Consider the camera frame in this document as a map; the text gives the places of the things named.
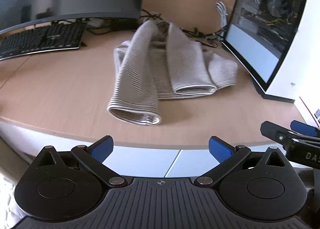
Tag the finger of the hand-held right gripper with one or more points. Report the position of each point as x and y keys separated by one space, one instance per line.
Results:
x=270 y=129
x=302 y=127

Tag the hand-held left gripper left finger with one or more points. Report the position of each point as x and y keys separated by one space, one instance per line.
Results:
x=102 y=150

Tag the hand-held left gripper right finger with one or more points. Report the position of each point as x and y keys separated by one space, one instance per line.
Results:
x=220 y=150

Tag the striped beige garment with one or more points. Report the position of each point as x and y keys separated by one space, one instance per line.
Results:
x=140 y=76

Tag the white cardboard box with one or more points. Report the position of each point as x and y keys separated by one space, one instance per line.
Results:
x=308 y=109

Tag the white glass-sided computer case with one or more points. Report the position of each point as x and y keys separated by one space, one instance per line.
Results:
x=282 y=31

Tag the black keyboard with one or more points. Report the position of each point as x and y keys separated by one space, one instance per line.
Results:
x=42 y=40

